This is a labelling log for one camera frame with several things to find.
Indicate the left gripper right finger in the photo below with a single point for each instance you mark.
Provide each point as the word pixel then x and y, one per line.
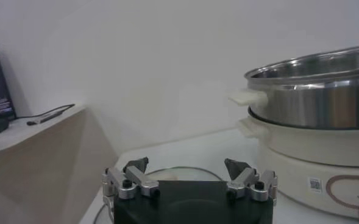
pixel 243 179

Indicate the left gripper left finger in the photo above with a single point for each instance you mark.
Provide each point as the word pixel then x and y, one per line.
pixel 139 178

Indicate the round glass pot lid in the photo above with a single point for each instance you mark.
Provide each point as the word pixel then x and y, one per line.
pixel 182 175

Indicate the perforated steel steamer basket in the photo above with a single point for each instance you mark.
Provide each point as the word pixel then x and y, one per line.
pixel 319 100

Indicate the cream electric cooker pot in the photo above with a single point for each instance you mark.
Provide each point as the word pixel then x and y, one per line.
pixel 304 170

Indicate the white side table with mouse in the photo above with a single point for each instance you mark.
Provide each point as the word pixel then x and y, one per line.
pixel 20 132

